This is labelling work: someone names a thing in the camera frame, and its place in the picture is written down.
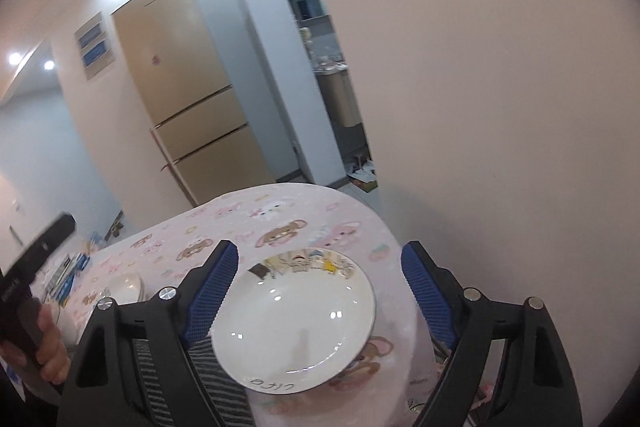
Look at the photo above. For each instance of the striped grey clothing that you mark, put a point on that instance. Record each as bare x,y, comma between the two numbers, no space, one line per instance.
200,386

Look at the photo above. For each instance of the stack of books and boxes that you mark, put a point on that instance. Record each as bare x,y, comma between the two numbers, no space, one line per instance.
62,281

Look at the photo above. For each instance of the white bowl with dark rim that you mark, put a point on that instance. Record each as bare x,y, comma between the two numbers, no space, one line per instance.
125,289

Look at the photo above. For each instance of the beige three-door refrigerator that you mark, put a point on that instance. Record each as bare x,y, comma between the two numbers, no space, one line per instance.
198,122

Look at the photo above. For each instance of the wall electrical panel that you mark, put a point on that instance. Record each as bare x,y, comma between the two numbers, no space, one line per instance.
94,46

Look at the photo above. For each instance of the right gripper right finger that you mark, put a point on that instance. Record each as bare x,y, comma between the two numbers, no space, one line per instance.
535,384

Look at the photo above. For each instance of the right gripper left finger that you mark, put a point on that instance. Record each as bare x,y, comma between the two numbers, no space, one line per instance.
104,387

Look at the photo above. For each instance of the bathroom vanity cabinet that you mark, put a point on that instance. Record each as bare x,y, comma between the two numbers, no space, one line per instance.
337,93

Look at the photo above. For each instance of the pink cartoon tablecloth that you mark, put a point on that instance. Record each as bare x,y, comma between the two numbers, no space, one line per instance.
390,382

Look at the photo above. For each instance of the white plate with cartoon animals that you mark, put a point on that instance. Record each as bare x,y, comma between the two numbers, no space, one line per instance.
293,321

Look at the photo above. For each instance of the person's left hand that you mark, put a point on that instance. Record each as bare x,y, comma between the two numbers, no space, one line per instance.
51,355

